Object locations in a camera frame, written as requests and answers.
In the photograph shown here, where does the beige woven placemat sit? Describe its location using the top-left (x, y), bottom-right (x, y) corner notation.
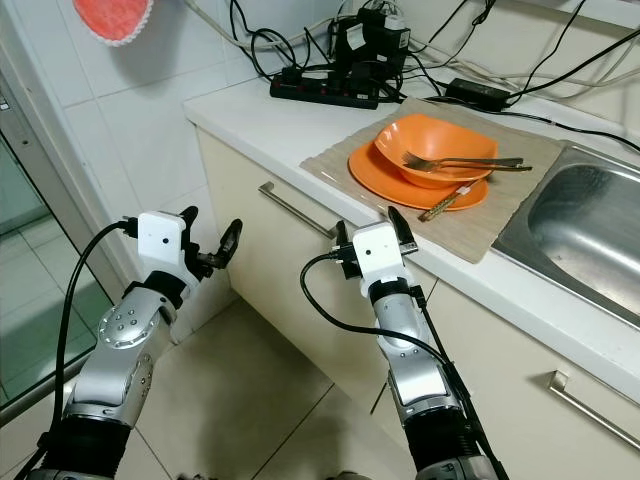
top-left (300, 97), bottom-right (566, 266)

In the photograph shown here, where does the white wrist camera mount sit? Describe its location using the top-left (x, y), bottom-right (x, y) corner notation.
top-left (352, 222), bottom-right (413, 291)
top-left (138, 212), bottom-right (196, 291)

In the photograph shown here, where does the pink round hanging pad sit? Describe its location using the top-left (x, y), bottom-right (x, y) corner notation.
top-left (73, 0), bottom-right (156, 47)

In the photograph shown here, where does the cream kitchen cabinet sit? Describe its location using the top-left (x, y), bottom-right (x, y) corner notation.
top-left (195, 125), bottom-right (640, 480)

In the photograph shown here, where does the stainless steel fork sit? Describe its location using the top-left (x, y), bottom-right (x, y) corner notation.
top-left (402, 150), bottom-right (533, 173)

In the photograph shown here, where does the glass sliding door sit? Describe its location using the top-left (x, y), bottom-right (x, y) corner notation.
top-left (0, 0), bottom-right (121, 421)

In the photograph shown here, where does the black power strip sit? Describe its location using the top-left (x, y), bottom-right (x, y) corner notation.
top-left (268, 68), bottom-right (381, 109)

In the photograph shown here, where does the black charger with white label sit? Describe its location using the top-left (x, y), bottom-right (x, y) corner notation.
top-left (328, 5), bottom-right (411, 76)

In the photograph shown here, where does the stainless steel sink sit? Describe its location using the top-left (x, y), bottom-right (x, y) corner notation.
top-left (492, 143), bottom-right (640, 301)

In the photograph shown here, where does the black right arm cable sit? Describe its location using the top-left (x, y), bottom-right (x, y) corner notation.
top-left (300, 250), bottom-right (461, 401)

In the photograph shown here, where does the silver cabinet bar handle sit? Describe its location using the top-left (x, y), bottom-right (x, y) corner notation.
top-left (548, 370), bottom-right (640, 426)
top-left (258, 180), bottom-right (336, 241)

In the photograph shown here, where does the orange plastic bowl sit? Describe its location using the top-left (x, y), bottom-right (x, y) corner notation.
top-left (374, 113), bottom-right (499, 189)

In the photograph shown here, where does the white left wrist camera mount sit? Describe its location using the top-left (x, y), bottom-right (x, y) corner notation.
top-left (138, 212), bottom-right (196, 291)

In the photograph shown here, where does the orange plastic plate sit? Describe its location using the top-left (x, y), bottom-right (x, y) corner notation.
top-left (348, 140), bottom-right (493, 211)

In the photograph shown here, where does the flat black power adapter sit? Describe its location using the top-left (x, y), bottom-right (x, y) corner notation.
top-left (444, 76), bottom-right (511, 109)

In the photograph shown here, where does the thin black counter cable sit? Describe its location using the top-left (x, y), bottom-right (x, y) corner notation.
top-left (508, 98), bottom-right (640, 151)

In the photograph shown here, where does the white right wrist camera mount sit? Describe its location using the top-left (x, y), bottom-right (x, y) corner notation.
top-left (352, 222), bottom-right (413, 291)

